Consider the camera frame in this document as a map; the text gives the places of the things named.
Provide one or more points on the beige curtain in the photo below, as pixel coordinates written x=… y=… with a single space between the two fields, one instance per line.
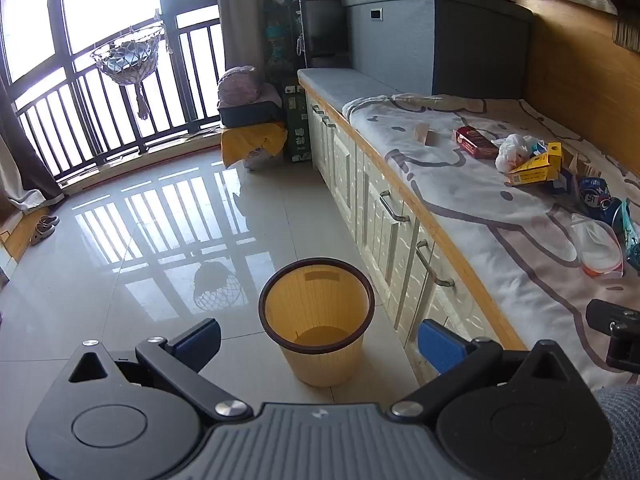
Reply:
x=240 y=15

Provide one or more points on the grey fabric storage box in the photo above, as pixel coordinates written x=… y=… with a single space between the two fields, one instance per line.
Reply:
x=430 y=35

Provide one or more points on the yellow cloth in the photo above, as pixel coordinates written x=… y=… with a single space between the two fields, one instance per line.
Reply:
x=250 y=137

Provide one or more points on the white plastic bag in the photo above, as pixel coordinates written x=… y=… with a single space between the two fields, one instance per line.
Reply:
x=512 y=150

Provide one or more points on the white printed sack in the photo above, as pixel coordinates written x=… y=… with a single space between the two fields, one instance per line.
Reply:
x=260 y=157

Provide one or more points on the cartoon printed blanket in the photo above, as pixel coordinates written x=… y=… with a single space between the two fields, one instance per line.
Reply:
x=475 y=220

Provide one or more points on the white curtain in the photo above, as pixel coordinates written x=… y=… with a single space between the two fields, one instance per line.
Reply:
x=12 y=180

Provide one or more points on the grey shoe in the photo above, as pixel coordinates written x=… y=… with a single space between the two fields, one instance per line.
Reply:
x=49 y=220
x=41 y=234

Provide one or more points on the blue snack packet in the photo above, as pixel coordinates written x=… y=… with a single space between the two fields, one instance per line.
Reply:
x=592 y=197

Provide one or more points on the yellow cardboard box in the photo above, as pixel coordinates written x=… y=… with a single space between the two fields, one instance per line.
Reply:
x=535 y=172

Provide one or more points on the dark plastic tray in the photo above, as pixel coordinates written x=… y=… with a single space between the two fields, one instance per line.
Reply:
x=250 y=115

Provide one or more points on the white drawer cabinet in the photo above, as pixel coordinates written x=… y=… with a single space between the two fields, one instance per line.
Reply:
x=370 y=195

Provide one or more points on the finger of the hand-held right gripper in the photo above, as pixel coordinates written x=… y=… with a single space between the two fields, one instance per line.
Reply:
x=607 y=316

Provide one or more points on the green carton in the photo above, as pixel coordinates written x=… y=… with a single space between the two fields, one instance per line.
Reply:
x=298 y=130

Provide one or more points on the teal and white packet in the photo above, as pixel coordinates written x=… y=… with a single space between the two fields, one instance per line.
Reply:
x=631 y=240

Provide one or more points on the wooden block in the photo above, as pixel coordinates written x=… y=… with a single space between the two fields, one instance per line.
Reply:
x=421 y=134

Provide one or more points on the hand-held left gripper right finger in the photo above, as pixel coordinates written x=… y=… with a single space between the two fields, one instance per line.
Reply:
x=442 y=345

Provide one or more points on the yellow plastic waste bin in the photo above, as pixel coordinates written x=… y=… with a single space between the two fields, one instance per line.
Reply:
x=320 y=360

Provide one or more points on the grey drawer shelf unit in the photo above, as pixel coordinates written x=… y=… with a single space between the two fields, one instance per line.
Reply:
x=322 y=15

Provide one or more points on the black balcony railing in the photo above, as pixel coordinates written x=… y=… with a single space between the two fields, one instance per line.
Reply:
x=90 y=105

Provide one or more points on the pink cloth bundle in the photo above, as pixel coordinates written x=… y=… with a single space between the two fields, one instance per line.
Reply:
x=237 y=87

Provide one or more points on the dark brown curtain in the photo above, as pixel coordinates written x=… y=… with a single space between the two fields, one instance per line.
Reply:
x=27 y=160

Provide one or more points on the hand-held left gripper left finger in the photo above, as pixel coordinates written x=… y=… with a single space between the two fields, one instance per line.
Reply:
x=197 y=342

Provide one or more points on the clear bag with orange label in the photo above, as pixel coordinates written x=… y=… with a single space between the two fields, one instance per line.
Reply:
x=597 y=250

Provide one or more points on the red cardboard box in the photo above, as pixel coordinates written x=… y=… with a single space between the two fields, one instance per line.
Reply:
x=475 y=142

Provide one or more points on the hanging net basket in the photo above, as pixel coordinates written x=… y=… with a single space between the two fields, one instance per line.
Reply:
x=127 y=60

